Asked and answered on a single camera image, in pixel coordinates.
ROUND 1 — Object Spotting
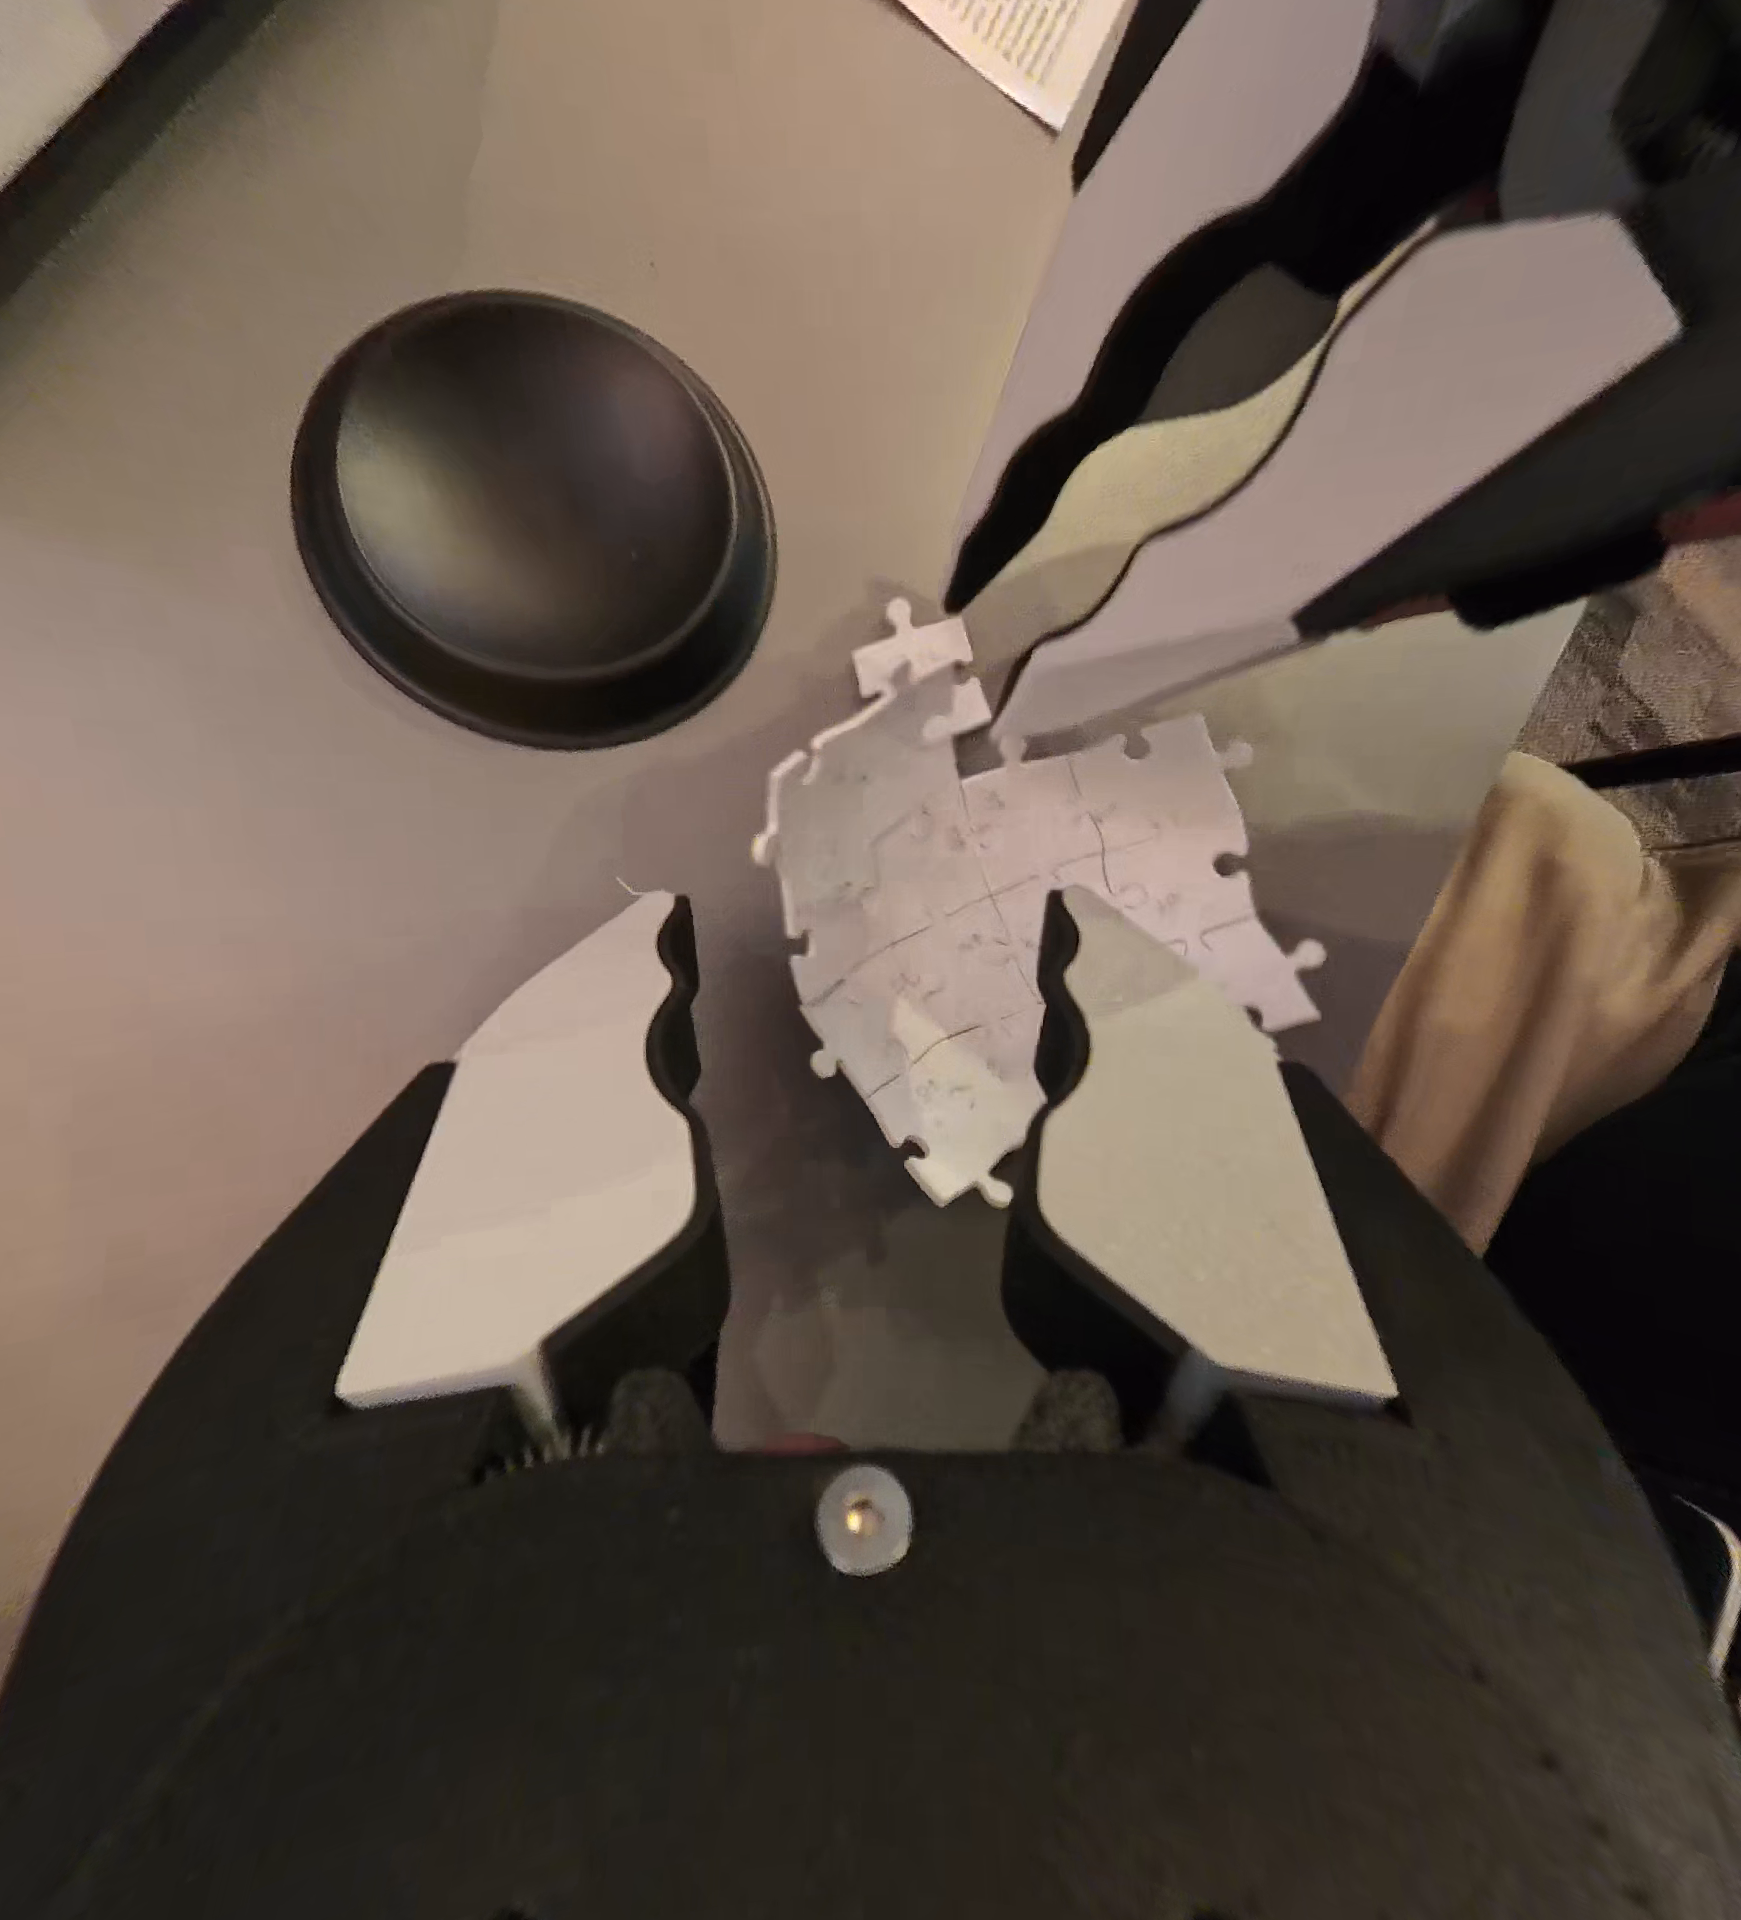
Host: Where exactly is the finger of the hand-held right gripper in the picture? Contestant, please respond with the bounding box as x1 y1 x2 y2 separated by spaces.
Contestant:
993 210 1688 742
944 0 1532 617

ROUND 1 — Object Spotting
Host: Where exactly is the person's beige trouser leg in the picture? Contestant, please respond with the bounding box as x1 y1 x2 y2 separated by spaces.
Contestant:
1347 750 1741 1255

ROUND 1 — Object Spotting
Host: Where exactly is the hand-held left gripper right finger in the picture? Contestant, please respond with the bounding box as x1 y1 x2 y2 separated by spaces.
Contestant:
1003 884 1399 1455

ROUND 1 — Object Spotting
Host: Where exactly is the black chair leg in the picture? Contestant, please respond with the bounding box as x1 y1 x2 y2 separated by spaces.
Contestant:
1561 721 1741 791

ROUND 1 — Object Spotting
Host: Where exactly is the printed paper sheet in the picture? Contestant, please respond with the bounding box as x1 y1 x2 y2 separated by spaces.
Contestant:
901 0 1129 130

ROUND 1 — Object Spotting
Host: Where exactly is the white puzzle ball section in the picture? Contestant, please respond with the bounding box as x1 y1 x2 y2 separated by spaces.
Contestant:
750 690 1331 1211

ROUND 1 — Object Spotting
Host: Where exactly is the person's black top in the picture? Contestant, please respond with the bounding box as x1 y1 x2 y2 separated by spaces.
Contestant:
1485 954 1741 1696

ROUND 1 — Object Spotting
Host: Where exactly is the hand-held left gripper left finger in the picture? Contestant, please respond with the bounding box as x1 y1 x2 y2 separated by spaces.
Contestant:
337 895 729 1445

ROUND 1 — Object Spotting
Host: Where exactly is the white puzzle piece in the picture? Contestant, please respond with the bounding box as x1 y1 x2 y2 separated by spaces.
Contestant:
852 597 995 747

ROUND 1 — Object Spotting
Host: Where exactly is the black round dome base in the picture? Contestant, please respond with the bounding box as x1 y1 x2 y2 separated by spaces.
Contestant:
288 288 779 750

